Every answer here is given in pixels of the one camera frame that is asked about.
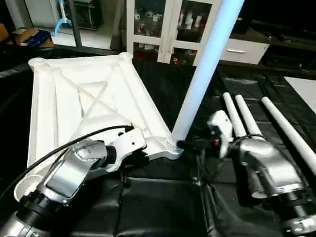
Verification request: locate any white plastic table leg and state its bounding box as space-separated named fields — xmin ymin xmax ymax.
xmin=222 ymin=92 xmax=268 ymax=199
xmin=261 ymin=97 xmax=316 ymax=176
xmin=235 ymin=94 xmax=263 ymax=138
xmin=170 ymin=0 xmax=245 ymax=149

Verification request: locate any white plastic table top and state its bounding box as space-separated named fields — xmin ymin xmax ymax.
xmin=14 ymin=52 xmax=184 ymax=201

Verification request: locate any black work mat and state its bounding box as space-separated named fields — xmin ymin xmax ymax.
xmin=0 ymin=44 xmax=316 ymax=237

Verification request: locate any white drawer unit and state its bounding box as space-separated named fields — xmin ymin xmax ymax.
xmin=217 ymin=39 xmax=270 ymax=65

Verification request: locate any white flat board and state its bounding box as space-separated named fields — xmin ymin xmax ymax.
xmin=285 ymin=77 xmax=316 ymax=114

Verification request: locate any white glass door cabinet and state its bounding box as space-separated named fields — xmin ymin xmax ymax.
xmin=126 ymin=0 xmax=223 ymax=65

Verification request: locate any dark low media cabinet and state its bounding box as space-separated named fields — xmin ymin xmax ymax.
xmin=269 ymin=22 xmax=316 ymax=75

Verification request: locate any grey vertical metal pole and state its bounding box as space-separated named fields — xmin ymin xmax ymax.
xmin=68 ymin=0 xmax=83 ymax=48

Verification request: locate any light blue plastic object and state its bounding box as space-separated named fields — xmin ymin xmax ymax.
xmin=53 ymin=0 xmax=72 ymax=36

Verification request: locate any brown cardboard box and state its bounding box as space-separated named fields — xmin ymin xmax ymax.
xmin=11 ymin=28 xmax=55 ymax=48

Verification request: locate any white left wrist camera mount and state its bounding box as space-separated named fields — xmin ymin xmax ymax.
xmin=106 ymin=127 xmax=148 ymax=173

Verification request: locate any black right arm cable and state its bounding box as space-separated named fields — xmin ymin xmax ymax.
xmin=195 ymin=133 xmax=267 ymax=188

